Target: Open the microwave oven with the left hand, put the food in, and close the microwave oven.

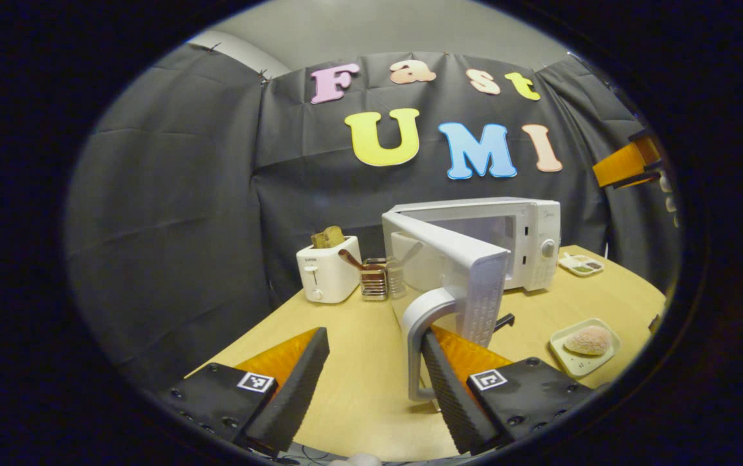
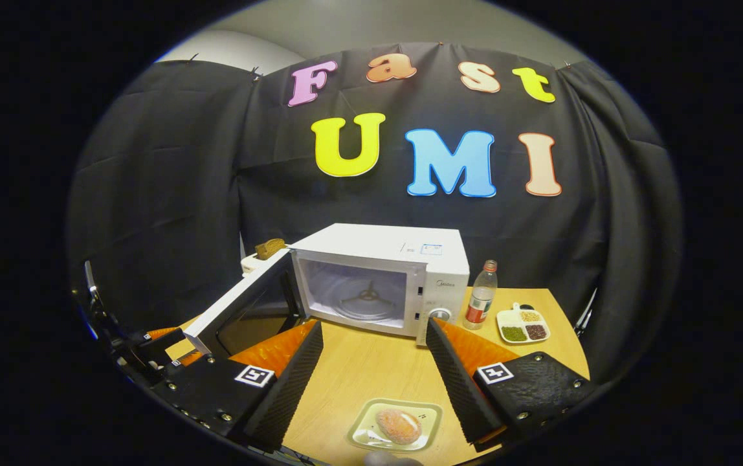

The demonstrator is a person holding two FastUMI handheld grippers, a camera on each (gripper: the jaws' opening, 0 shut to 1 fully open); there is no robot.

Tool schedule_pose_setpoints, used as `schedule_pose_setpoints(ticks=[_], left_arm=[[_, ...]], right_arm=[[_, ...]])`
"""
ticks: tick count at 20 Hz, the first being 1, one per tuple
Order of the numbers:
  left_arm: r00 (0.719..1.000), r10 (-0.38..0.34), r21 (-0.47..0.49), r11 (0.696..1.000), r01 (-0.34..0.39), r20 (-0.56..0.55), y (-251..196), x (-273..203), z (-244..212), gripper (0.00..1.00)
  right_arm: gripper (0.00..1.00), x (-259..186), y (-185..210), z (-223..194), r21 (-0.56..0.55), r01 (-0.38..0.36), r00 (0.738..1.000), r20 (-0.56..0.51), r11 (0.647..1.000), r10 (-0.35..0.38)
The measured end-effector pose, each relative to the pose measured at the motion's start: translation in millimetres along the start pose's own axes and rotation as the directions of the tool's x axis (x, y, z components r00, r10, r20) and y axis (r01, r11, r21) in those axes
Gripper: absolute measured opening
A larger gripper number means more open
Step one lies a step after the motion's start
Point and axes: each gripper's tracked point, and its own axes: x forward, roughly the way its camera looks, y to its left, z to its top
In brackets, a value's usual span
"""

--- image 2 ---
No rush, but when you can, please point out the brown bread bun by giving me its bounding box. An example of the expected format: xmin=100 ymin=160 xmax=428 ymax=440
xmin=375 ymin=408 xmax=423 ymax=445

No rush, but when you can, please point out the white toaster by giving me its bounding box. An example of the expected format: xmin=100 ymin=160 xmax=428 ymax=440
xmin=241 ymin=249 xmax=291 ymax=276

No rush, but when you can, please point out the clear bottle red label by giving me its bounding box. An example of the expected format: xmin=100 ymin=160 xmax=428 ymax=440
xmin=463 ymin=260 xmax=498 ymax=331

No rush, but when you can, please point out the pale green square plate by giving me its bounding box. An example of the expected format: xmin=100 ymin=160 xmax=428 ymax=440
xmin=346 ymin=397 xmax=443 ymax=452

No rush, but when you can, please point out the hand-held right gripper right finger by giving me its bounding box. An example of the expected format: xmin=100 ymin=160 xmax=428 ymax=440
xmin=425 ymin=317 xmax=599 ymax=447

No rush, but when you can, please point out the white microwave oven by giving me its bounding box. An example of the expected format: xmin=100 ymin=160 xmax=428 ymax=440
xmin=183 ymin=223 xmax=471 ymax=357

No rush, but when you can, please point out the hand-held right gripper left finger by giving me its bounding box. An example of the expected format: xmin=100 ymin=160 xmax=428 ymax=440
xmin=151 ymin=319 xmax=324 ymax=454

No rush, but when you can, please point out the white divided bean dish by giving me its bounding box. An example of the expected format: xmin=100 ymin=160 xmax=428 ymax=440
xmin=496 ymin=303 xmax=551 ymax=345

